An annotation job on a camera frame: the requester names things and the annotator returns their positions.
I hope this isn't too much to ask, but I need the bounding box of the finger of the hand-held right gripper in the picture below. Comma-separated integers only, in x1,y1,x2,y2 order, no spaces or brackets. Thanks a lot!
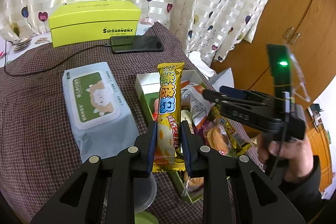
202,89,276,119
220,85,276,103

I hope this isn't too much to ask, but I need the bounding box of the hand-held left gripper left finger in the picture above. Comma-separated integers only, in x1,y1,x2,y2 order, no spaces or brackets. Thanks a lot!
30,121,158,224

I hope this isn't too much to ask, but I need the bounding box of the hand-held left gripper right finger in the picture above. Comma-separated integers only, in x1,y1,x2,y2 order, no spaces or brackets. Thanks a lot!
181,120,307,224

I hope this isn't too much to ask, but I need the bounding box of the orange white snack packet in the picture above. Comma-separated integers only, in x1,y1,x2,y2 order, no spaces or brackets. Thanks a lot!
180,82,219,128

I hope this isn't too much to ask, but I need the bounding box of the pale green snack packet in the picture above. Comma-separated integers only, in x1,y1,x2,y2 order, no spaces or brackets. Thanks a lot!
181,109,195,126

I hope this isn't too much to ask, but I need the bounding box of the orange bun packet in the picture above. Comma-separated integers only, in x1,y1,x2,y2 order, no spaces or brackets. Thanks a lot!
203,126,233,155

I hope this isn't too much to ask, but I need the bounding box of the clear pastry packet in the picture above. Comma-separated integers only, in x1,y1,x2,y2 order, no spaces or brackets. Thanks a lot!
183,170,205,194

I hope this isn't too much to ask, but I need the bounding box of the long gold snack bar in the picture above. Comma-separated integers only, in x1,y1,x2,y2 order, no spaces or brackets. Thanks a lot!
210,105,252,157

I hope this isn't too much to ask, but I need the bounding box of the yellow gold snack packet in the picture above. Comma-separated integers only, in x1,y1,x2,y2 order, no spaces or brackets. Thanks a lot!
152,62,186,175

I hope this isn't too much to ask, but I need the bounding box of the green white box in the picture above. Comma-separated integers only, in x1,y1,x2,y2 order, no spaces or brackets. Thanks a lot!
134,69,253,204

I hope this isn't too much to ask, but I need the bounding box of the person's right forearm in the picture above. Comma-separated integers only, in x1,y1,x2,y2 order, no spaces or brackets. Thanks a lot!
278,155,332,217

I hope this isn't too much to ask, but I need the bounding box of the person's right hand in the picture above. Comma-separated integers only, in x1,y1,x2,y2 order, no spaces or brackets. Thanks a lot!
257,132,315,183

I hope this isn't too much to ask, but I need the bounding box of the white tissue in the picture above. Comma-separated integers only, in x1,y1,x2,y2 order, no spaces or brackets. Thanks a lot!
188,51,217,79

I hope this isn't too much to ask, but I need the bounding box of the stack of black bowls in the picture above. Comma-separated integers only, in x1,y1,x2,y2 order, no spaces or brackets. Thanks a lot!
130,175,158,213

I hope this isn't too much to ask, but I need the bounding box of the wet wipes pack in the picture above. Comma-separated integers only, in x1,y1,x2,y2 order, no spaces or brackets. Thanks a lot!
62,62,138,164

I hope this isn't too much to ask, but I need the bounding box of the black phone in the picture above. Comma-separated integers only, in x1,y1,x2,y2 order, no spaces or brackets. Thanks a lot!
109,35,165,54

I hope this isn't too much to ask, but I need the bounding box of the brown checkered tablecloth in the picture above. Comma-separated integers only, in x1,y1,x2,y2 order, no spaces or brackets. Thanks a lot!
0,21,261,224

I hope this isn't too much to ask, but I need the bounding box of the lime green box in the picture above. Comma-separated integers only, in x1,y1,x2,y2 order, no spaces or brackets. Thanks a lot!
48,0,142,48

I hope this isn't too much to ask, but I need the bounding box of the pile of coins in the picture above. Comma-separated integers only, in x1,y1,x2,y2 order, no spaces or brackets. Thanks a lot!
13,37,49,53

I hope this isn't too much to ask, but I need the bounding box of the black cable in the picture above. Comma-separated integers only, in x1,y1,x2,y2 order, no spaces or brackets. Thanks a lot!
4,40,112,77

